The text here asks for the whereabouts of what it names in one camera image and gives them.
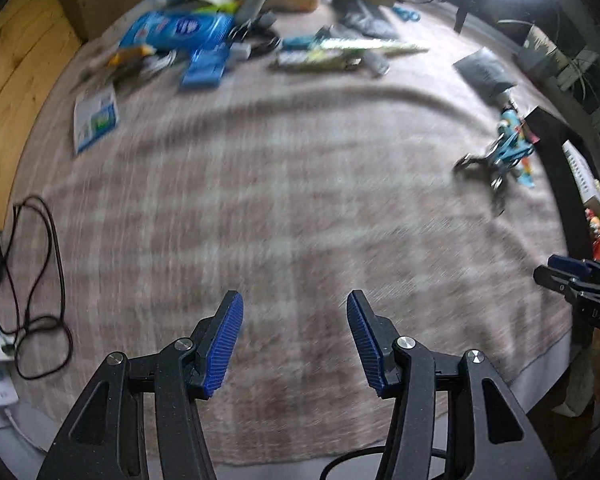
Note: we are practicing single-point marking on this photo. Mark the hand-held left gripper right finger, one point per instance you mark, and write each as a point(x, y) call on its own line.
point(365, 345)

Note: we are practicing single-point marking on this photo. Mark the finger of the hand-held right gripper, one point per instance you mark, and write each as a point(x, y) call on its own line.
point(570, 265)
point(555, 280)

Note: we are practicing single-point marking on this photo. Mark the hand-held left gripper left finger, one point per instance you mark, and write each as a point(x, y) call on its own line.
point(225, 345)

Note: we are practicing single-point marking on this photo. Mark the black storage box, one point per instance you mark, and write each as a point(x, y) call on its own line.
point(550, 160)

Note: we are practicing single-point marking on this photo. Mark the blue toy robot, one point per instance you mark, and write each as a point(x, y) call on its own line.
point(510, 150)

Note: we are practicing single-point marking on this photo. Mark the dark grey pouch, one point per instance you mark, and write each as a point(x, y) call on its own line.
point(482, 72)

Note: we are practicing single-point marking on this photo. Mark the small blue box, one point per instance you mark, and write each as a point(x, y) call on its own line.
point(202, 67)

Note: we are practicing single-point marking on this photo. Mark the white green packet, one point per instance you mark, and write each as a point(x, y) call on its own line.
point(310, 61)

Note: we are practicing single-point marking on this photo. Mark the long green striped packet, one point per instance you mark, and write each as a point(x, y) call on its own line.
point(380, 47)

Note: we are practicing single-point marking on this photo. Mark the teal clip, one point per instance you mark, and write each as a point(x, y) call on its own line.
point(297, 42)

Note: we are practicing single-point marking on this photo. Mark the colourful toy figure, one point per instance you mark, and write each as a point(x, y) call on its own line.
point(596, 240)

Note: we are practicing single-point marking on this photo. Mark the white box red print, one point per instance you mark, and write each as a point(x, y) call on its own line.
point(582, 170)

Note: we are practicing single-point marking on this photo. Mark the beige plaid rug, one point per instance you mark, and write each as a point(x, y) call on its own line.
point(280, 185)

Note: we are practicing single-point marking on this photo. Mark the white blue leaflet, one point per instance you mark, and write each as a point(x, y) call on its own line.
point(95, 120)

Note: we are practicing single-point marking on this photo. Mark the blue scissors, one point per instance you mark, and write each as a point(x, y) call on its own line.
point(407, 14)

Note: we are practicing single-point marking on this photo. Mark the blue wet wipes pack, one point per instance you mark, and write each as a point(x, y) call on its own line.
point(175, 27)

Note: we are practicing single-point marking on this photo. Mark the lime green packet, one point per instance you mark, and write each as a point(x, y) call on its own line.
point(220, 7)

